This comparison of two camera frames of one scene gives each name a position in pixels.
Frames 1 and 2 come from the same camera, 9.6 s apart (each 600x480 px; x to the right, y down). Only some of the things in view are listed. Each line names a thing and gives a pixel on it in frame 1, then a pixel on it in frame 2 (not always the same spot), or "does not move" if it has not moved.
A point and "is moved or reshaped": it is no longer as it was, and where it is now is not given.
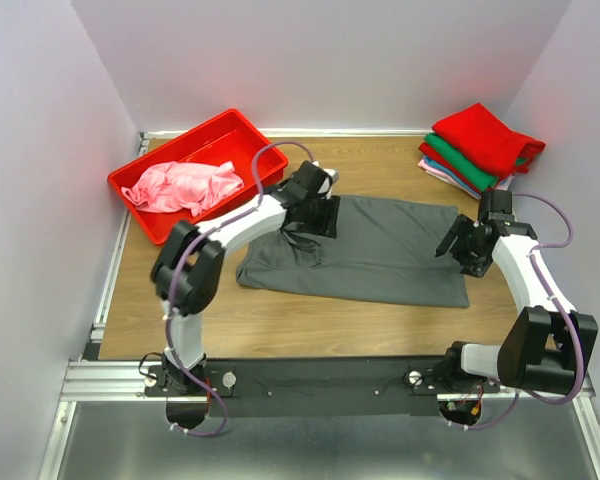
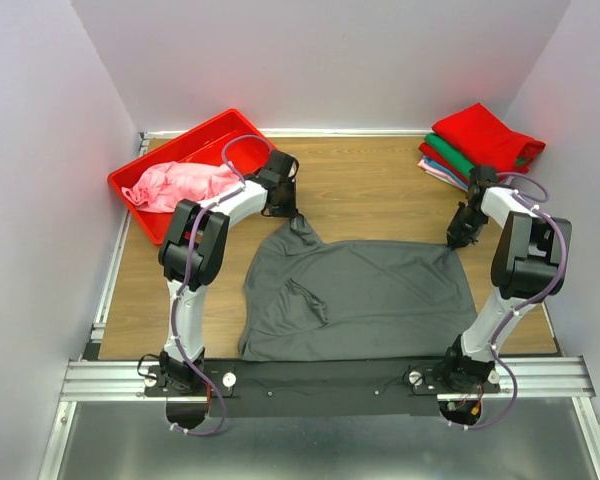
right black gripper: [473, 266] -> [461, 238]
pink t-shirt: [185, 185] does not move
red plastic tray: [224, 139] does not move
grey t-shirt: [385, 251] is moved or reshaped
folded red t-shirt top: [479, 133] does not move
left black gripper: [326, 225] -> [290, 209]
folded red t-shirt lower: [440, 161] does not move
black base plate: [321, 387] does not move
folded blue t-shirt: [443, 169] does not move
